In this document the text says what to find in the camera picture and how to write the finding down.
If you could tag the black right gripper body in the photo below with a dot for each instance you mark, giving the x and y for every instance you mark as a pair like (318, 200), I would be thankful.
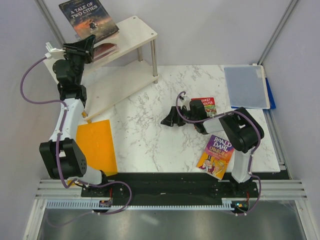
(186, 115)

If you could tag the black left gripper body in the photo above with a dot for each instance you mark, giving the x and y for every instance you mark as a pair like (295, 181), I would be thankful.
(77, 58)

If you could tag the purple castle cover book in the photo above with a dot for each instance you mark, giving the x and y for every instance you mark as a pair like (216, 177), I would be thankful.
(104, 48)

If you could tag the dark Tale of Two Cities book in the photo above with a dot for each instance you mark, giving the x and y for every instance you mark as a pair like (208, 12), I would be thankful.
(89, 17)

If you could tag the Taming of the Shrew book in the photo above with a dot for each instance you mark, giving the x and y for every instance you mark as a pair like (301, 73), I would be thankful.
(107, 53)

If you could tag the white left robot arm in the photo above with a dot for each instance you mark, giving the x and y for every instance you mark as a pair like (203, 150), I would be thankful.
(62, 157)

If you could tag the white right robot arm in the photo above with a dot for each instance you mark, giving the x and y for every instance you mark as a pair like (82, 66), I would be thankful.
(233, 135)

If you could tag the red 13-Storey Treehouse book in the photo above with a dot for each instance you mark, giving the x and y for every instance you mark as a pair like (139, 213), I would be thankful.
(209, 105)

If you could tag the Roald Dahl Charlie book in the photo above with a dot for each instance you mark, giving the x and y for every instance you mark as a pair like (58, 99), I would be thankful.
(216, 157)

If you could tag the white two-tier shelf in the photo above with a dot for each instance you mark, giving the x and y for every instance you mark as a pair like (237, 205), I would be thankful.
(113, 78)

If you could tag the translucent blue file folder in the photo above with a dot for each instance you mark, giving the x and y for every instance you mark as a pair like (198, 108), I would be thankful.
(247, 86)

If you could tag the blue file folder underneath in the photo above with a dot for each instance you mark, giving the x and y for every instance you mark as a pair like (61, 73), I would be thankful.
(270, 96)

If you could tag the orange plastic file folder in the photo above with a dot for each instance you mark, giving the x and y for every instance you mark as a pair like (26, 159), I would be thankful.
(96, 142)

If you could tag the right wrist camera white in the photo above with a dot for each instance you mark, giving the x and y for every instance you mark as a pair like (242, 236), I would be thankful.
(184, 100)

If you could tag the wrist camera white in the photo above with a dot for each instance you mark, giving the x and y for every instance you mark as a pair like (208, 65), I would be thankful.
(184, 100)
(53, 52)

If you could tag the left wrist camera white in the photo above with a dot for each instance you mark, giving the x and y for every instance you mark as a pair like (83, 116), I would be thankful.
(53, 52)

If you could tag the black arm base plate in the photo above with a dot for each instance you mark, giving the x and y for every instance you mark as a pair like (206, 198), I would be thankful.
(121, 177)

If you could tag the aluminium frame rail front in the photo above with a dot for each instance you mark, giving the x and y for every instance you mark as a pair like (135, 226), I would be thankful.
(142, 189)

